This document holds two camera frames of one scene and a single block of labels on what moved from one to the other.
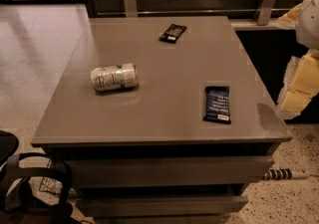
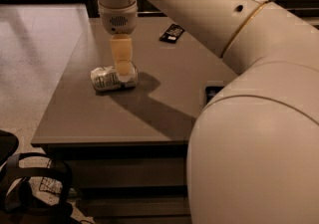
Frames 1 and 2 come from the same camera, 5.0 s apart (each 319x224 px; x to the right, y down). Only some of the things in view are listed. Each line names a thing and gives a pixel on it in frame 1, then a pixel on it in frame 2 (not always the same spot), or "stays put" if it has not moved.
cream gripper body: [309, 22] to [118, 20]
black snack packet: [172, 33] stays put
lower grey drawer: [167, 205] stays put
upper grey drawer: [157, 172] stays put
